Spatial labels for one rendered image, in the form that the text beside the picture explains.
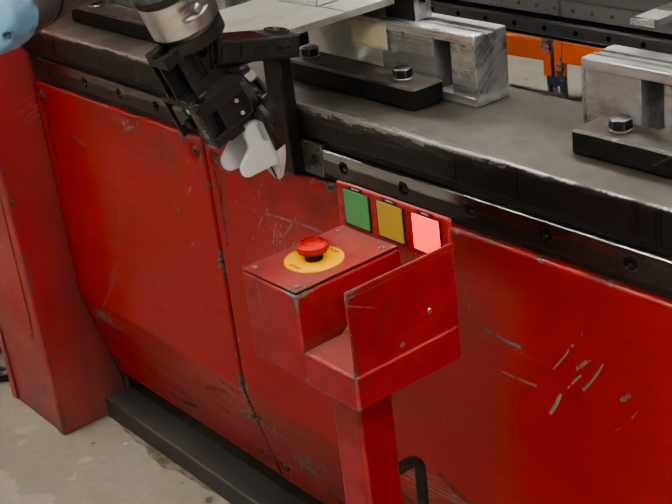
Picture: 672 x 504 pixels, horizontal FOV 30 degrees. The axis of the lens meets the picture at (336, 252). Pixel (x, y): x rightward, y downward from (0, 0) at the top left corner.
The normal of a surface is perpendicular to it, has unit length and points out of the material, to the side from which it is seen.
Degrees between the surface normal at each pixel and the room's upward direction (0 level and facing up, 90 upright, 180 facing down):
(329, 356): 0
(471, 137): 0
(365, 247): 0
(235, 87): 90
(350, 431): 90
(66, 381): 90
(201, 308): 90
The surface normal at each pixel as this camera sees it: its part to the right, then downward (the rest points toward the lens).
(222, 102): 0.63, 0.25
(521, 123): -0.11, -0.90
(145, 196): -0.77, 0.34
